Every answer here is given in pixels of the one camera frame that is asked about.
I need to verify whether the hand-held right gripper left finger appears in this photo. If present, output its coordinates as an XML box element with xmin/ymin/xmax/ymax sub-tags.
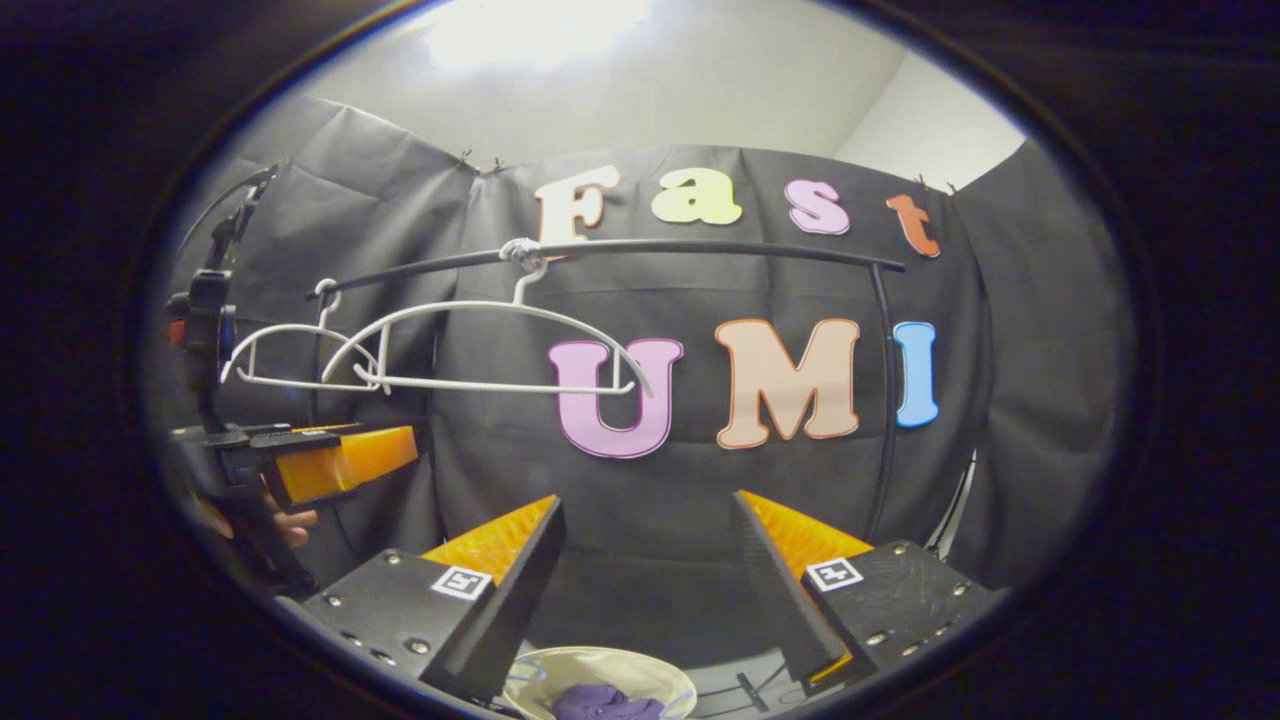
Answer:
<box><xmin>298</xmin><ymin>495</ymin><xmax>567</xmax><ymax>703</ymax></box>

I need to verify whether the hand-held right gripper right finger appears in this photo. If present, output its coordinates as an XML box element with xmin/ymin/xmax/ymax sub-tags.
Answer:
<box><xmin>733</xmin><ymin>490</ymin><xmax>1001</xmax><ymax>696</ymax></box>

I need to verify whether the beige laundry hamper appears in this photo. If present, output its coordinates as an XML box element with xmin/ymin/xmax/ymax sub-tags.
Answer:
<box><xmin>502</xmin><ymin>646</ymin><xmax>699</xmax><ymax>720</ymax></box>

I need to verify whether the white clothes hanger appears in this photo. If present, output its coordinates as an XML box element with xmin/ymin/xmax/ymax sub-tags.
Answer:
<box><xmin>220</xmin><ymin>278</ymin><xmax>386</xmax><ymax>393</ymax></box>
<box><xmin>322</xmin><ymin>238</ymin><xmax>656</xmax><ymax>399</ymax></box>

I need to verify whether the black backdrop cloth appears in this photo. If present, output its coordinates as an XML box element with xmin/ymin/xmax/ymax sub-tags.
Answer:
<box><xmin>150</xmin><ymin>95</ymin><xmax>1136</xmax><ymax>671</ymax></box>

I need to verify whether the purple ribbed jacket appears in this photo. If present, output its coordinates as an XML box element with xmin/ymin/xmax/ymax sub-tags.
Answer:
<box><xmin>550</xmin><ymin>684</ymin><xmax>666</xmax><ymax>720</ymax></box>

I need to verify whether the black clothes rack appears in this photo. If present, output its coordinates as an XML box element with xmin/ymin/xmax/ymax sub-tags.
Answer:
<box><xmin>308</xmin><ymin>238</ymin><xmax>908</xmax><ymax>546</ymax></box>

